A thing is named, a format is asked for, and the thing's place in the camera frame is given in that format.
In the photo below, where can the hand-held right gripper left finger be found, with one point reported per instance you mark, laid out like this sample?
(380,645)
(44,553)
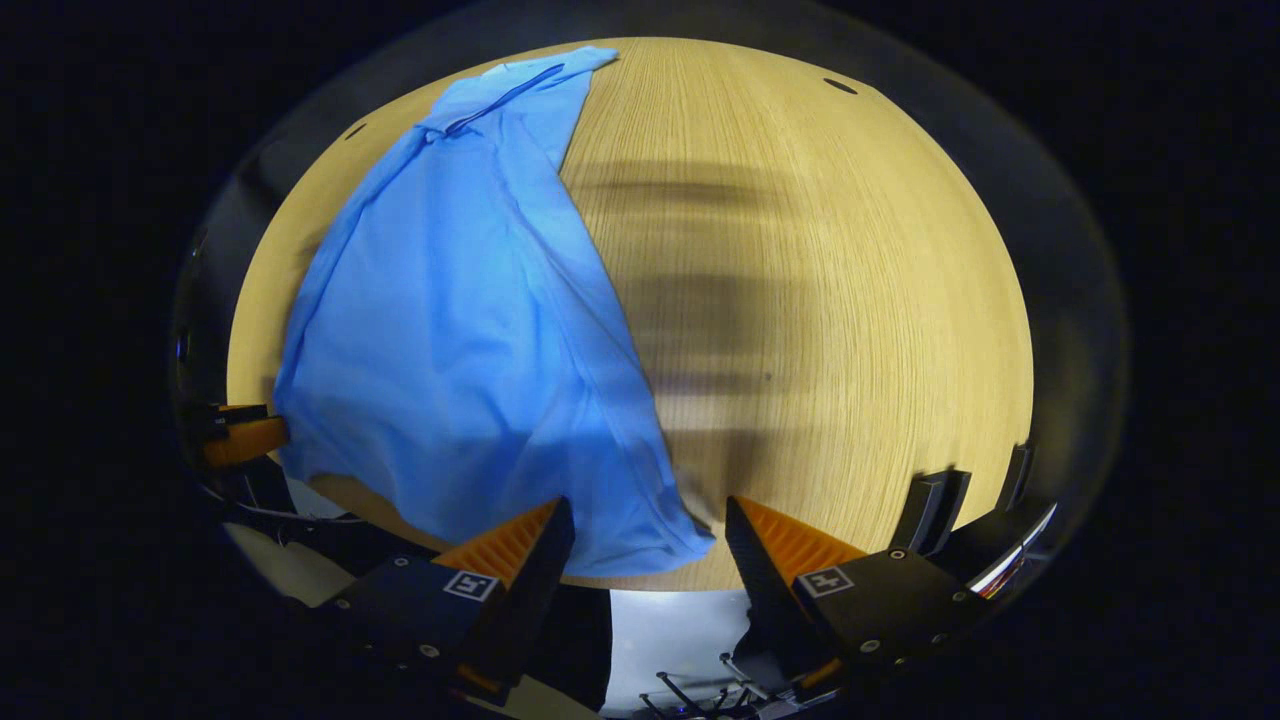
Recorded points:
(525,600)

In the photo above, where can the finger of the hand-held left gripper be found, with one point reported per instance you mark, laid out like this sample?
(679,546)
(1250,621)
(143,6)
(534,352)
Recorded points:
(245,442)

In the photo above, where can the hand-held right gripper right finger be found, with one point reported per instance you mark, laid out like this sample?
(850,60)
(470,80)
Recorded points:
(765,590)

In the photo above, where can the light blue T-shirt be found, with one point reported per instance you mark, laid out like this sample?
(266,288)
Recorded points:
(450,350)

